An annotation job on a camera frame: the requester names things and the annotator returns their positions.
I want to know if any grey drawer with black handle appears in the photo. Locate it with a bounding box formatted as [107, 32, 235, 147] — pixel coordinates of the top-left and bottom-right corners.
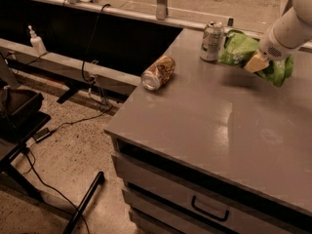
[112, 153, 292, 234]

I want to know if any black stand frame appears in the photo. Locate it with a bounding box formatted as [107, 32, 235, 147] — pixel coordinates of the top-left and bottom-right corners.
[0, 88, 106, 234]

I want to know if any metal window post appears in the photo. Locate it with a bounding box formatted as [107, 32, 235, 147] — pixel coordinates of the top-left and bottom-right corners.
[156, 0, 168, 20]

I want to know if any black hanging cable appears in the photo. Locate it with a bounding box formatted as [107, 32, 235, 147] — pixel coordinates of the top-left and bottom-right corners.
[80, 3, 112, 85]

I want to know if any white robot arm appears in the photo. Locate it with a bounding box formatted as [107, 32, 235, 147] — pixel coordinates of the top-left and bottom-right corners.
[244, 0, 312, 73]

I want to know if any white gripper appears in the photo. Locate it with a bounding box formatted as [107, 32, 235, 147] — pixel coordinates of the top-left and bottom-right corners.
[244, 29, 294, 73]

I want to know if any black cable on floor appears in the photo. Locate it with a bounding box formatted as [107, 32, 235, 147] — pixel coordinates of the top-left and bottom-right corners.
[19, 102, 115, 234]

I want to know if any green rice chip bag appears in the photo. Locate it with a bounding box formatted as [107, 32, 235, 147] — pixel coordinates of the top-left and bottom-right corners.
[218, 29, 294, 87]

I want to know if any brown can lying down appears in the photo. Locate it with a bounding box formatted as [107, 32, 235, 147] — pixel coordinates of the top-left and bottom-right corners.
[141, 56, 176, 91]

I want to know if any white pump bottle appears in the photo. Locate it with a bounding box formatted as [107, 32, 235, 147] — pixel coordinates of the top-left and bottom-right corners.
[28, 25, 47, 55]

